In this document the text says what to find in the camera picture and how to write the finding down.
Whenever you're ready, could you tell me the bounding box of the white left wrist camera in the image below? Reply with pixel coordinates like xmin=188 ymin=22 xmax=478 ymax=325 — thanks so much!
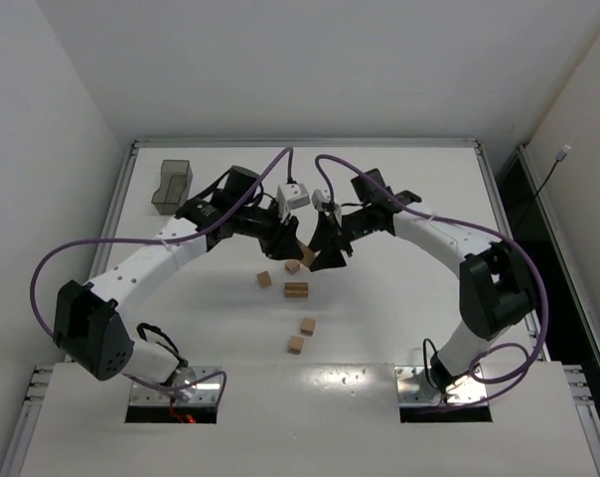
xmin=276 ymin=183 xmax=311 ymax=220

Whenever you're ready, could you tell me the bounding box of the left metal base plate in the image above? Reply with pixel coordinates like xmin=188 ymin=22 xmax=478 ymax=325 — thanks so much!
xmin=129 ymin=366 xmax=226 ymax=407

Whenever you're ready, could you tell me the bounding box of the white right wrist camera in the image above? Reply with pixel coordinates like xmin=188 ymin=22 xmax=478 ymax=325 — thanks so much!
xmin=311 ymin=189 xmax=333 ymax=212

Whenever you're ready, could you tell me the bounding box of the long wooden block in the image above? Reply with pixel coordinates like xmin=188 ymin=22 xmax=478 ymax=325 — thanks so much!
xmin=299 ymin=242 xmax=316 ymax=268

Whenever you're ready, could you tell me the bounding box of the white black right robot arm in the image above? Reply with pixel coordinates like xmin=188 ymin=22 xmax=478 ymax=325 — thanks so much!
xmin=309 ymin=169 xmax=537 ymax=392

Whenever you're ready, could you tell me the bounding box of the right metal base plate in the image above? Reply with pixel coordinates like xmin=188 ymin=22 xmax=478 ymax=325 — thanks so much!
xmin=394 ymin=366 xmax=487 ymax=407

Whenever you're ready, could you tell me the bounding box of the striped wooden block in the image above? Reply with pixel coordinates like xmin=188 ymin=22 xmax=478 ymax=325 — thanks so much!
xmin=283 ymin=282 xmax=309 ymax=298

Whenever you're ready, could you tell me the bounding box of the black wall cable with plug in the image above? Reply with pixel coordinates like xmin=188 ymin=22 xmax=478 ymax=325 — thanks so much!
xmin=498 ymin=143 xmax=573 ymax=235

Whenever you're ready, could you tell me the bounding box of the small wooden cube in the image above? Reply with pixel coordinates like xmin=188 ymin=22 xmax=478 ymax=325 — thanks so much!
xmin=256 ymin=271 xmax=272 ymax=288
xmin=287 ymin=335 xmax=305 ymax=355
xmin=300 ymin=318 xmax=316 ymax=336
xmin=284 ymin=259 xmax=301 ymax=274

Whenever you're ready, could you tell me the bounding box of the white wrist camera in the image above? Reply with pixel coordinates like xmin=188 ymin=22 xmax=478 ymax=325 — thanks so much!
xmin=311 ymin=189 xmax=333 ymax=212
xmin=276 ymin=183 xmax=311 ymax=220

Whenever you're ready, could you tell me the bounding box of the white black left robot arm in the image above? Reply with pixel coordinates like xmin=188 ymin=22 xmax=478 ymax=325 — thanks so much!
xmin=53 ymin=166 xmax=310 ymax=395

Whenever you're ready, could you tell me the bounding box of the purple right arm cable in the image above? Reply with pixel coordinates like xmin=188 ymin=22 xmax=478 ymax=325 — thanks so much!
xmin=313 ymin=154 xmax=549 ymax=408

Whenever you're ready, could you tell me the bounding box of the translucent grey plastic bin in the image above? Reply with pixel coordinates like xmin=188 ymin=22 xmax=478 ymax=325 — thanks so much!
xmin=151 ymin=160 xmax=193 ymax=216

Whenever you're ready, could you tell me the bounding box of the aluminium table frame rail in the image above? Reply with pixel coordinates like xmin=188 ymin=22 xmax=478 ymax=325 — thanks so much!
xmin=134 ymin=137 xmax=480 ymax=149

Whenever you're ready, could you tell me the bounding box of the metal base plate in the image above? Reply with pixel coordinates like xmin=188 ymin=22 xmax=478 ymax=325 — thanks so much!
xmin=129 ymin=366 xmax=226 ymax=407
xmin=394 ymin=366 xmax=487 ymax=407

